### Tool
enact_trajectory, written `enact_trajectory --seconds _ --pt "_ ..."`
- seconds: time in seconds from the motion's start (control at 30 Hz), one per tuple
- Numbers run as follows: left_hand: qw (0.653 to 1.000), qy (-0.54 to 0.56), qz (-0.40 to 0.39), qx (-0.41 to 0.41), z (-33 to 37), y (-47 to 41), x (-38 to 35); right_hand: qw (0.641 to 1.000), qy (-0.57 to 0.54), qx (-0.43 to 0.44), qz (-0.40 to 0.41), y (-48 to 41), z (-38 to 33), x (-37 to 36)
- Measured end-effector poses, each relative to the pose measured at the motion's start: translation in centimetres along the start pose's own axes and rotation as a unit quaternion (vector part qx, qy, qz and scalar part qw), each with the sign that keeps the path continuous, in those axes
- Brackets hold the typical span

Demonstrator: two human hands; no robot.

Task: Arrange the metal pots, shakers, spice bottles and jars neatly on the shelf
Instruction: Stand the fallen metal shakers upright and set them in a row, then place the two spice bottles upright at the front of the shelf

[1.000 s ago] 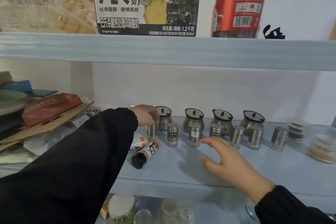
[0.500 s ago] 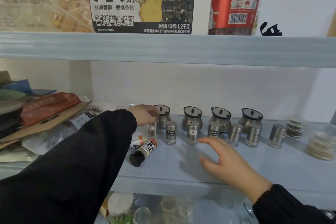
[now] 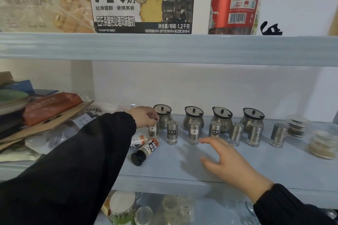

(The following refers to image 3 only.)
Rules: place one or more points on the person's left hand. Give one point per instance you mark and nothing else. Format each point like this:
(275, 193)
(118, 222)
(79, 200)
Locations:
(140, 116)

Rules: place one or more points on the person's right hand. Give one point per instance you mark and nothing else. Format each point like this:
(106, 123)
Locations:
(237, 169)

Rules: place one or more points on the person's left fingers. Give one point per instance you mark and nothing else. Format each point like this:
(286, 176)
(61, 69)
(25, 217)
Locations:
(152, 115)

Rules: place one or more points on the person's right thumb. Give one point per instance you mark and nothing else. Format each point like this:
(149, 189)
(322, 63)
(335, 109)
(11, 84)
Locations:
(210, 163)

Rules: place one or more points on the steel spice shaker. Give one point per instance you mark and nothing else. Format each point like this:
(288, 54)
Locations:
(153, 130)

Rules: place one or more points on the person's right forearm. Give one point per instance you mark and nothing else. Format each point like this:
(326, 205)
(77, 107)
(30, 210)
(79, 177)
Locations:
(285, 209)

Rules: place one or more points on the person's left forearm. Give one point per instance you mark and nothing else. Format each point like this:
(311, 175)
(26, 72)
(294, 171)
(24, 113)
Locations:
(68, 174)

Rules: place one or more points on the steel pot with black lid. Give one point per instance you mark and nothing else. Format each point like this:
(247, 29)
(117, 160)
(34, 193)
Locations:
(252, 118)
(165, 116)
(194, 115)
(223, 116)

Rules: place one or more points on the row of steel shakers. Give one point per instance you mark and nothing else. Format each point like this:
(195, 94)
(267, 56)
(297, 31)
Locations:
(172, 128)

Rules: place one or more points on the orange-labelled spice bottle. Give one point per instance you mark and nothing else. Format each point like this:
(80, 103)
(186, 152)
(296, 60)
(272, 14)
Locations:
(137, 141)

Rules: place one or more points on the black-capped spice bottle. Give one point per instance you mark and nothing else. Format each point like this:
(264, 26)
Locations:
(145, 151)

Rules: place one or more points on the tall clear glass jar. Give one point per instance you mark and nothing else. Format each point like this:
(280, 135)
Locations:
(170, 209)
(186, 209)

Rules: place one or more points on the white printed plastic bag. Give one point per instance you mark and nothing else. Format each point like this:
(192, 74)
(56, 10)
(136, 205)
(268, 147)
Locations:
(97, 114)

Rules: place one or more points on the pale blue middle shelf board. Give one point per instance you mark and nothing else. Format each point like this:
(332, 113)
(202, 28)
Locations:
(269, 169)

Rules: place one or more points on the pale blue shelf board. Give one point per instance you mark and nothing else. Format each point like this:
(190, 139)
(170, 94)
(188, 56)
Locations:
(269, 169)
(169, 48)

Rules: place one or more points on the pale blue upper shelf board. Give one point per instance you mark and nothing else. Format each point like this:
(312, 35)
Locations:
(169, 48)

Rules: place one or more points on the small clear glass jar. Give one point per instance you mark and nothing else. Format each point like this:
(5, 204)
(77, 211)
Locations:
(144, 215)

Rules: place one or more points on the brown cardboard sheet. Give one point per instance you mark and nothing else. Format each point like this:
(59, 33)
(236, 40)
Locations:
(66, 120)

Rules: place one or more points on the glass jar with white lid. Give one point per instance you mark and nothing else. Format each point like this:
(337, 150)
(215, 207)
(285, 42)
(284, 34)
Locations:
(122, 206)

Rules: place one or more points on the small orange box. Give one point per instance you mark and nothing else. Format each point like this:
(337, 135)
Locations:
(106, 206)

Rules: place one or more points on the orange snack bag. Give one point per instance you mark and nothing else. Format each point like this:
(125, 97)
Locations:
(50, 107)

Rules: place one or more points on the clear plastic bag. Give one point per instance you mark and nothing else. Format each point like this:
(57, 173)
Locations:
(50, 139)

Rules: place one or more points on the large stack of round coasters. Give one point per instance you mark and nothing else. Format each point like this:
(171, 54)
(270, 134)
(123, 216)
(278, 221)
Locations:
(323, 145)

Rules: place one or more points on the white printed carton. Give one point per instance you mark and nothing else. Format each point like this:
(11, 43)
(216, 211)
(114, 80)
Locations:
(118, 0)

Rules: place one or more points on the blue box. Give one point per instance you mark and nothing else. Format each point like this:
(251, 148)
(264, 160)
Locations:
(23, 86)

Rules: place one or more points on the pale green packet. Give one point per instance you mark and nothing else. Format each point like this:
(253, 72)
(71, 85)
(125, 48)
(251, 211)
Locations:
(18, 155)

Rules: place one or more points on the green plate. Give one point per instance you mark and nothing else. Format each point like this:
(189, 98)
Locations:
(12, 95)

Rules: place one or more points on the grey plate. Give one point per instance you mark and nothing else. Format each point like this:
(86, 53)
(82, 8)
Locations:
(10, 108)

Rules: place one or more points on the black cat-shaped ornament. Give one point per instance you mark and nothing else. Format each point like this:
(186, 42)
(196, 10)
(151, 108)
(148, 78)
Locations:
(269, 29)

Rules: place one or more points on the plastic-wrapped biscuit box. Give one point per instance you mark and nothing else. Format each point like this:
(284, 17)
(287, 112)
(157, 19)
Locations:
(45, 6)

